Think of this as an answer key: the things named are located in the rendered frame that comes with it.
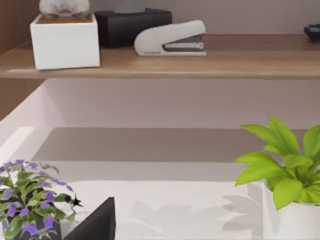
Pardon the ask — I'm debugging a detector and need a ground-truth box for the small black device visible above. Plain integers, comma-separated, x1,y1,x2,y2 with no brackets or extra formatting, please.
303,23,320,43

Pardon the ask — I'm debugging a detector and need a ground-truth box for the wooden shelf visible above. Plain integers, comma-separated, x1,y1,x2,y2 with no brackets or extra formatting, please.
0,0,320,122

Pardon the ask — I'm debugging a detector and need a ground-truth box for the black tissue box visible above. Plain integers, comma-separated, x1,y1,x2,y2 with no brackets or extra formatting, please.
94,0,173,49

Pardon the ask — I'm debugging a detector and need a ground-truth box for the green leafy plant white pot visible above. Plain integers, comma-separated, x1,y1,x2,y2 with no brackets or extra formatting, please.
234,114,320,240

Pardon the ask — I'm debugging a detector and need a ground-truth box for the white square plant pot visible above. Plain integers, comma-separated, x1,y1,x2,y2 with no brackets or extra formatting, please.
29,0,101,71

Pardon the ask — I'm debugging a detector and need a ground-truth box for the purple flower plant pot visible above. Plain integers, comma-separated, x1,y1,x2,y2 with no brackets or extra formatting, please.
0,159,85,240

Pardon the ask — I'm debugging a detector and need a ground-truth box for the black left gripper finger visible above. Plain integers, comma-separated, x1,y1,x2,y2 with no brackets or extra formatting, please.
62,196,117,240

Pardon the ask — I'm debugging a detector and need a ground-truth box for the white stapler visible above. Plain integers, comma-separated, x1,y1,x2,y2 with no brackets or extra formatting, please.
133,19,207,57

